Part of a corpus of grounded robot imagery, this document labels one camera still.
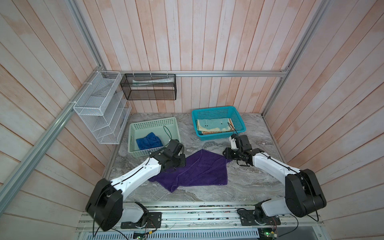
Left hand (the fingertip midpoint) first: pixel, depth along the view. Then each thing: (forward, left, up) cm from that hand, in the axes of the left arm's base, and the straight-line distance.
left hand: (184, 164), depth 83 cm
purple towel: (+1, -11, -9) cm, 15 cm away
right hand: (+10, -26, -3) cm, 28 cm away
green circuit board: (-32, -41, -10) cm, 53 cm away
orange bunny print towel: (+37, -34, -6) cm, 51 cm away
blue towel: (+19, +23, -5) cm, 30 cm away
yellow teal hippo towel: (+36, -21, -7) cm, 42 cm away
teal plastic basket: (+45, -26, -4) cm, 52 cm away
